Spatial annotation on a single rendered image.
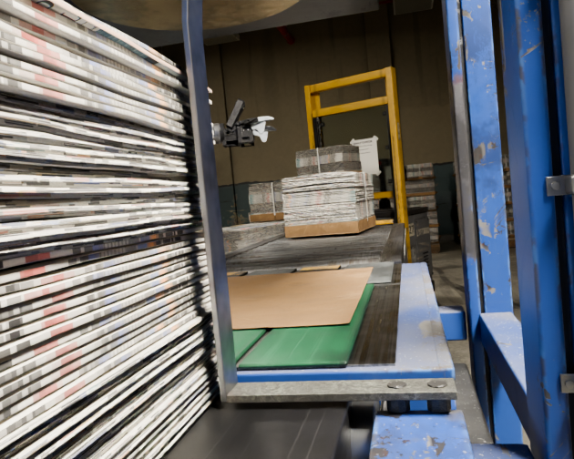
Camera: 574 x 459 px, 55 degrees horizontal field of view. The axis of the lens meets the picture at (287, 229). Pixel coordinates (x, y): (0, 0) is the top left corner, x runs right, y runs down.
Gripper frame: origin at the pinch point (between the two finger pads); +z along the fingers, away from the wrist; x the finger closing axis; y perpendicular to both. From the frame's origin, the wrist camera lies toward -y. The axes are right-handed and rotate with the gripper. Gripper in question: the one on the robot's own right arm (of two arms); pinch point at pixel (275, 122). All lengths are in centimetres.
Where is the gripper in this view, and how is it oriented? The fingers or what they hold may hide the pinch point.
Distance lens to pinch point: 204.5
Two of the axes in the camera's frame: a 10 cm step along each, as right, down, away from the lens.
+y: 0.9, 9.9, -0.8
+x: -0.3, -0.8, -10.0
